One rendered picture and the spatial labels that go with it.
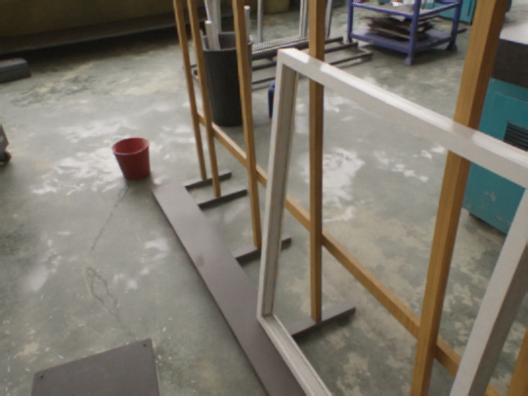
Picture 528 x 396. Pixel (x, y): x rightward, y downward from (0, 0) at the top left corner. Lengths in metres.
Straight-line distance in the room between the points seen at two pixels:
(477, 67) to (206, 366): 1.88
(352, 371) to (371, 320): 0.34
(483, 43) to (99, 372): 1.34
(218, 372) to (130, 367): 1.04
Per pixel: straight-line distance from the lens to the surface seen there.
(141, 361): 1.58
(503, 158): 1.22
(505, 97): 3.11
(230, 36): 5.01
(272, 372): 2.46
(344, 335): 2.68
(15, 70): 7.24
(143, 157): 4.04
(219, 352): 2.63
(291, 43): 6.66
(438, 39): 6.67
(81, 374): 1.61
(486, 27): 1.28
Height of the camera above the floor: 2.03
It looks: 33 degrees down
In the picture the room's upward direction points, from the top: 5 degrees counter-clockwise
